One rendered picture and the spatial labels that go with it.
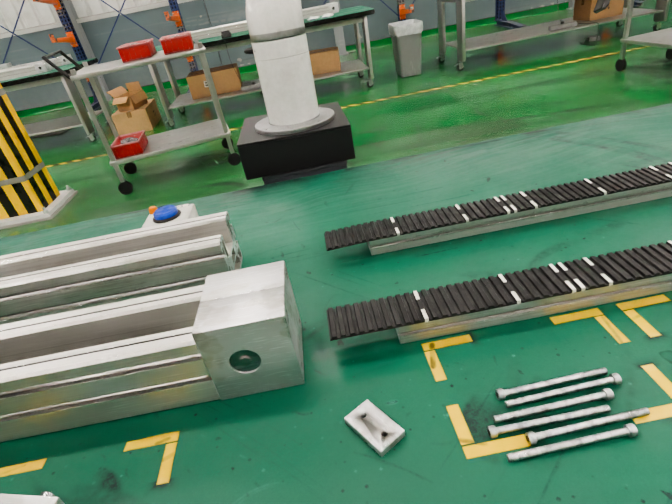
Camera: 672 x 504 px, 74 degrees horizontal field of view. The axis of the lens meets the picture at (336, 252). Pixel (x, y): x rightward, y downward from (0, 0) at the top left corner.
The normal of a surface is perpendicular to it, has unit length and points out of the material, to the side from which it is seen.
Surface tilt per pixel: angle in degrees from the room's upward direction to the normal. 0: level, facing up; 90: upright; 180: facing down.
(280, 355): 90
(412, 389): 0
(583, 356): 0
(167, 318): 90
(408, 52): 93
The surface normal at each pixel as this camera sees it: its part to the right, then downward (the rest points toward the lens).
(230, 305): -0.17, -0.84
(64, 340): 0.10, 0.51
